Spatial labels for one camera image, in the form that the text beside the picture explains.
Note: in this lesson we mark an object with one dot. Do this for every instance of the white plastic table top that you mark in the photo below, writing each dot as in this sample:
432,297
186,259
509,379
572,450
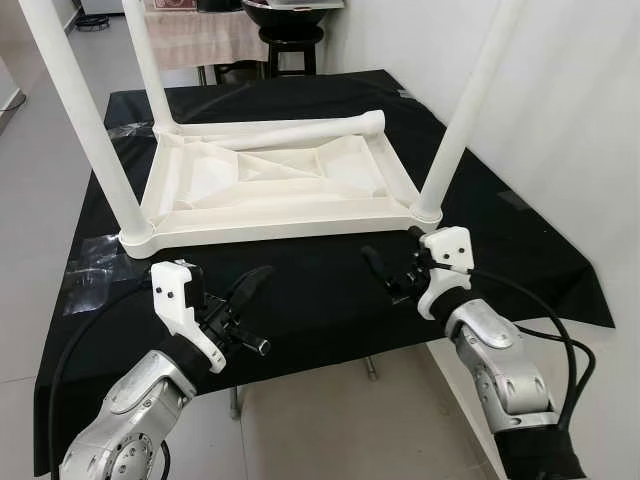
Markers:
280,215

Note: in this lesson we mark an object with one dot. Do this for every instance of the grey metal table leg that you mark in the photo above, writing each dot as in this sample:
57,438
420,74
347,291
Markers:
237,400
372,365

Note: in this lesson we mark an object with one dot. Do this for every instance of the clear adhesive tape strip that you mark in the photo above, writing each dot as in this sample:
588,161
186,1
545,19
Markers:
130,128
515,200
95,265
405,95

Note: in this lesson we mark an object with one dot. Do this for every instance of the black wooden stool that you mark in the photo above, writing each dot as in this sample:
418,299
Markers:
290,45

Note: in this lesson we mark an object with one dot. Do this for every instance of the beige checked cloth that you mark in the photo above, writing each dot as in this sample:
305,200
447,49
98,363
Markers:
205,35

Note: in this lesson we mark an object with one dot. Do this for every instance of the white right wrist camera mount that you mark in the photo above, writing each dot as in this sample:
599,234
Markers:
445,255

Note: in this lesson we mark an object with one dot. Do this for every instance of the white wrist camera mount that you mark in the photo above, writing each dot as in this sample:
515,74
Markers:
445,255
180,300

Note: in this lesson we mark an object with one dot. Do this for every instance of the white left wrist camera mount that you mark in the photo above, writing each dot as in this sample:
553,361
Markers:
180,300

